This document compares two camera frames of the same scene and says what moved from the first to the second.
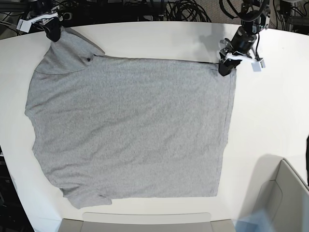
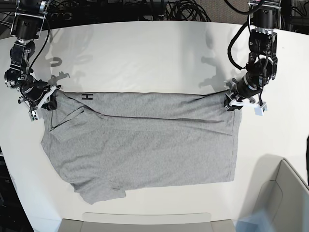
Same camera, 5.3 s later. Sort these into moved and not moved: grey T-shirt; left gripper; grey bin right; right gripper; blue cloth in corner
Moved: right gripper; left gripper; grey T-shirt
Not moved: blue cloth in corner; grey bin right
